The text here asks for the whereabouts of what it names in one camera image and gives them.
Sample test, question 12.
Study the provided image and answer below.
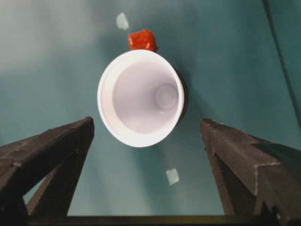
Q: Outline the blue-green table cloth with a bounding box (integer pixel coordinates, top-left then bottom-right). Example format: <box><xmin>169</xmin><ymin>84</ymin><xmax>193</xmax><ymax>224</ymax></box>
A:
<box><xmin>0</xmin><ymin>0</ymin><xmax>301</xmax><ymax>217</ymax></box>

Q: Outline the black cup holder red handle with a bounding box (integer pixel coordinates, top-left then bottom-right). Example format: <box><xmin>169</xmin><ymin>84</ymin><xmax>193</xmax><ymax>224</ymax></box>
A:
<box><xmin>128</xmin><ymin>29</ymin><xmax>189</xmax><ymax>123</ymax></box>

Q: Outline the white paper cup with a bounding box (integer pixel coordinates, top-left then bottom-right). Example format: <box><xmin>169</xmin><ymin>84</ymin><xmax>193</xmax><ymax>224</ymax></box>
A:
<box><xmin>97</xmin><ymin>49</ymin><xmax>185</xmax><ymax>148</ymax></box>

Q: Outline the small white paper scrap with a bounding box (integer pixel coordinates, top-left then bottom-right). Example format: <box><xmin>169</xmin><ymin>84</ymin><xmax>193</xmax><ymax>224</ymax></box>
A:
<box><xmin>116</xmin><ymin>12</ymin><xmax>130</xmax><ymax>31</ymax></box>
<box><xmin>165</xmin><ymin>168</ymin><xmax>181</xmax><ymax>187</ymax></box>

